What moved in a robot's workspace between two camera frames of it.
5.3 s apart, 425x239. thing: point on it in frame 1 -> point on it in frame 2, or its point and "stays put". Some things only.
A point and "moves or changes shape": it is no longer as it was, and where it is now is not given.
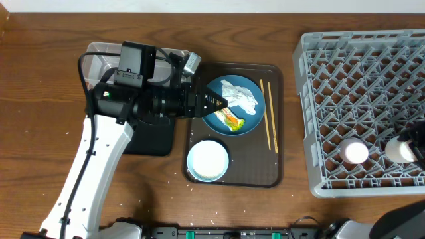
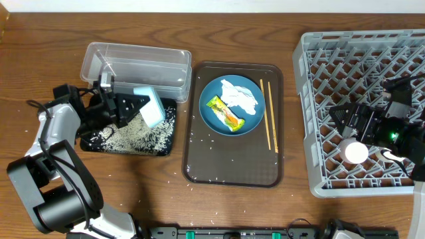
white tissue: x=239 y=96 stays put
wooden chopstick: x=273 y=118 stays put
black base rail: x=231 y=233 stays put
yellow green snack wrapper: x=230 y=119 stays put
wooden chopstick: x=266 y=123 stays put
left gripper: x=195 y=100 -> x=117 y=111
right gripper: x=418 y=132 -> x=369 y=117
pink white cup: x=354 y=151 stays put
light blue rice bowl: x=208 y=160 moves or changes shape
